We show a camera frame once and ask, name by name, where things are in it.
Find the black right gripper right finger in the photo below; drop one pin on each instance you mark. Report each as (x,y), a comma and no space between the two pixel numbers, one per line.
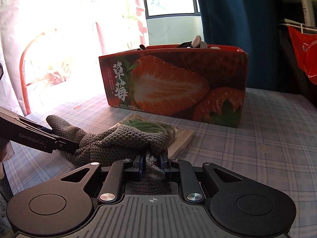
(212,201)

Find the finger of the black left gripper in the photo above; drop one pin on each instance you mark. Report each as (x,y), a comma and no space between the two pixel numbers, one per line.
(45,128)
(67,146)

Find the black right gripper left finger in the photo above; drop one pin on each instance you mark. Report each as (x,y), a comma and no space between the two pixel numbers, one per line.
(65,203)

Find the grey knitted cloth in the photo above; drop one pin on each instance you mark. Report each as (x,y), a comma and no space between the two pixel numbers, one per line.
(118,143)

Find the black dotted glove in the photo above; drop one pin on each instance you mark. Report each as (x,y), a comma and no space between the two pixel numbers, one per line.
(195,43)

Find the black fabric cap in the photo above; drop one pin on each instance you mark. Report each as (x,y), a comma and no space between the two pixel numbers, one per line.
(142,47)

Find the person's left hand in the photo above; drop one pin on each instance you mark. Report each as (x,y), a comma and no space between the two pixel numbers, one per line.
(6,150)

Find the pink printed curtain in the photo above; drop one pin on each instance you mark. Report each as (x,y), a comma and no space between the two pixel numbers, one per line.
(87,29)

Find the red strawberry cardboard box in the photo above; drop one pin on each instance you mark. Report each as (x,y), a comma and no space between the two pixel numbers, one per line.
(201,84)

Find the red plastic bag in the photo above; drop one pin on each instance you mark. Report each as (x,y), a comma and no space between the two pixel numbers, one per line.
(304,46)

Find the dark blue curtain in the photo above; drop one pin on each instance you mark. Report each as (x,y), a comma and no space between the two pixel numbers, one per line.
(251,25)

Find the white spray bottle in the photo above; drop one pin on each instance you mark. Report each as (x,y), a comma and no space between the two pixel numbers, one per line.
(308,12)

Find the red wire chair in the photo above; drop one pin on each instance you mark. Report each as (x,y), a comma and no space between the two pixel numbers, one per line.
(42,64)

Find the white wire shelf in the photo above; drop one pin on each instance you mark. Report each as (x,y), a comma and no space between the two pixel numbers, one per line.
(300,27)

